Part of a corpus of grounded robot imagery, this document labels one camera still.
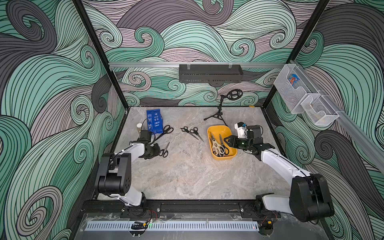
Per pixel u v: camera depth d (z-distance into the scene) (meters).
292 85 0.86
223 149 0.92
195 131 1.07
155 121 1.07
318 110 0.75
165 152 0.95
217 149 0.92
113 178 0.45
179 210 0.75
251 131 0.67
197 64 0.94
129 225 0.70
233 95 0.93
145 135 0.76
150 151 0.81
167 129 1.06
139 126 0.98
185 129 1.07
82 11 0.73
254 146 0.65
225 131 1.01
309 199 0.41
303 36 0.81
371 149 0.51
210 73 0.98
